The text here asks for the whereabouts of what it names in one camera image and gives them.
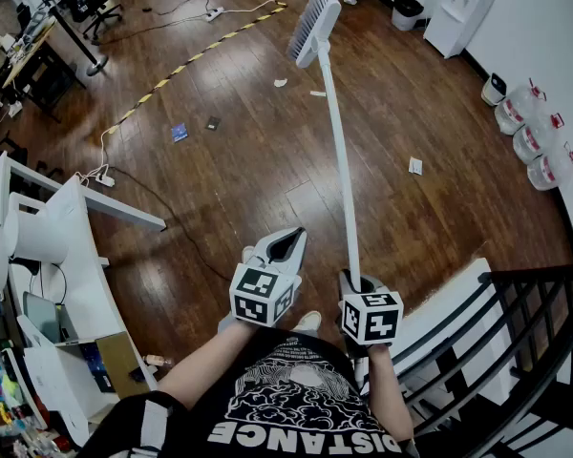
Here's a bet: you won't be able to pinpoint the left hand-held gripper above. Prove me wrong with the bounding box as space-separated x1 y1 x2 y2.
228 226 308 327

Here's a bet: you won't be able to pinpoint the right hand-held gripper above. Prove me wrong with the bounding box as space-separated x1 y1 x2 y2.
336 268 405 358

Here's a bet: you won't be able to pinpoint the white broom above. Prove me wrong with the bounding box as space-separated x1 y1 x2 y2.
286 0 367 393

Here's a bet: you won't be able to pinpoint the person's right forearm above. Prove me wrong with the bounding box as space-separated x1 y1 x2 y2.
365 343 414 443

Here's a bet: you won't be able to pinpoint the person's left forearm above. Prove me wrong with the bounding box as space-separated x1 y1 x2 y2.
157 322 262 409

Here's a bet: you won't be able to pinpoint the person's white right shoe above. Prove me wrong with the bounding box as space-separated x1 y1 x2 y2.
293 310 323 338

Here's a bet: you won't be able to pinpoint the person's blue jeans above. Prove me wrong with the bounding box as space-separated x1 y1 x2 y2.
217 313 244 337

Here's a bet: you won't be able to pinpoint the person's black printed t-shirt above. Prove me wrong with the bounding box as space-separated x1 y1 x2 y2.
75 325 417 458

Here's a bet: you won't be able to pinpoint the black stair railing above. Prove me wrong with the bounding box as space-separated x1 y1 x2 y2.
391 260 573 458

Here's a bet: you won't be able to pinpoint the brown cardboard box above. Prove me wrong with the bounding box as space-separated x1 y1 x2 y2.
95 331 149 398

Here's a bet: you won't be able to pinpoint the white curved desk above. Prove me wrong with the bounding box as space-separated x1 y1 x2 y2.
7 174 159 448

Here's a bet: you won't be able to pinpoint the grey laptop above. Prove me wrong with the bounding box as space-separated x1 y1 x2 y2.
22 291 80 345

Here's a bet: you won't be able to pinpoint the black pole stand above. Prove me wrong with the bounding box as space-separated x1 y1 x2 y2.
21 0 110 77

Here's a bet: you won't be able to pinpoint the white bin with black liner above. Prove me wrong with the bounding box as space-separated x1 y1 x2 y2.
392 0 425 32

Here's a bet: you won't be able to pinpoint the white water dispenser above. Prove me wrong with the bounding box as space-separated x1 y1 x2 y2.
423 0 498 60

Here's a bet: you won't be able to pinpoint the wooden top desk black legs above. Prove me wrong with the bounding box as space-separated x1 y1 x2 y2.
0 16 88 124

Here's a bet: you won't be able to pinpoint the long black cable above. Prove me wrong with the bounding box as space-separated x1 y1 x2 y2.
109 167 233 283

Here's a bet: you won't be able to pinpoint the white frame table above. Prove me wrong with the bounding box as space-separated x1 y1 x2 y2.
0 150 167 232

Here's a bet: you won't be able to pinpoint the tangled white cable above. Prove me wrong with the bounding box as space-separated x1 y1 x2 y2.
74 129 120 183

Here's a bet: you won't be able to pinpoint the long yellow black cable cover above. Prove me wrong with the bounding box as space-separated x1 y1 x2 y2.
105 1 288 135

